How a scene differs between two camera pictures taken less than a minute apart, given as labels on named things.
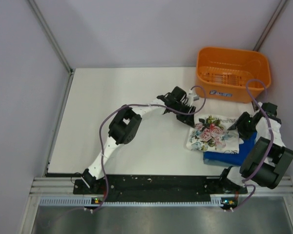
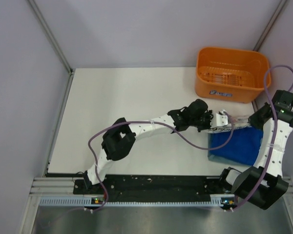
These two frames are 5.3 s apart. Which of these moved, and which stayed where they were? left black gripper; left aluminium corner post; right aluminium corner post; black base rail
Moved: left black gripper
Stayed: left aluminium corner post; right aluminium corner post; black base rail
